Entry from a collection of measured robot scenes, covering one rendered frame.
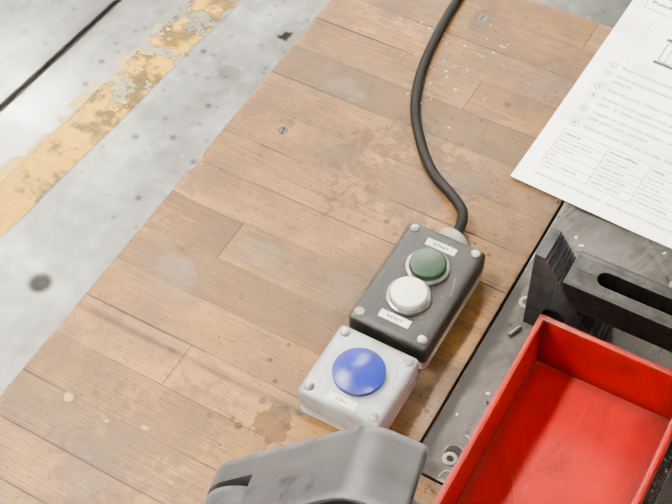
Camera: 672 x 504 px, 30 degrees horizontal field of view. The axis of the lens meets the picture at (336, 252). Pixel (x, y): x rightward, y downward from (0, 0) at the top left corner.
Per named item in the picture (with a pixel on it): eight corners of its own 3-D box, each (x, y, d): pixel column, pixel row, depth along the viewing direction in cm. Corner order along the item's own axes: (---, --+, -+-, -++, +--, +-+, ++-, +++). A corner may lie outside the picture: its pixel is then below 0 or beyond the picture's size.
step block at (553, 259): (522, 321, 99) (534, 253, 92) (537, 294, 100) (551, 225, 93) (598, 355, 97) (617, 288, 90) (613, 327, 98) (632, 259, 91)
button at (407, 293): (383, 311, 97) (383, 297, 96) (400, 285, 99) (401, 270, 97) (416, 327, 97) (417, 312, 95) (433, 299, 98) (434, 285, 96)
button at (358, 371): (322, 391, 93) (321, 377, 92) (348, 351, 95) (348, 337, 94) (369, 414, 92) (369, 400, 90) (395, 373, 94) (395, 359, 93)
